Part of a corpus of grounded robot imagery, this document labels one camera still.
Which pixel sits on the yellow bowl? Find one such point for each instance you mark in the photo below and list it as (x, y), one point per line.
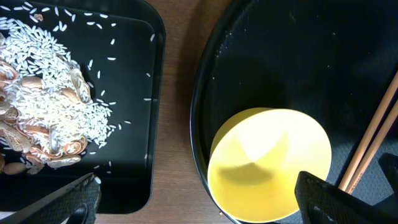
(255, 160)

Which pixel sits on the black rectangular tray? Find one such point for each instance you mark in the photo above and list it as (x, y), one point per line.
(119, 45)

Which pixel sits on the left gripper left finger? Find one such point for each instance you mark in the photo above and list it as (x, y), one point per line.
(75, 203)

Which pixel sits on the peanut shells and rice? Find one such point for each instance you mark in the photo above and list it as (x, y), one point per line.
(48, 114)

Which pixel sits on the round black serving tray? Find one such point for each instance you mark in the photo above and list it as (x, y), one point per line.
(332, 60)

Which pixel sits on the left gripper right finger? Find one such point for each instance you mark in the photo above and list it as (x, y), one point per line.
(321, 202)

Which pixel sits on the wooden chopstick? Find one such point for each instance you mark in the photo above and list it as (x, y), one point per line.
(391, 117)
(370, 133)

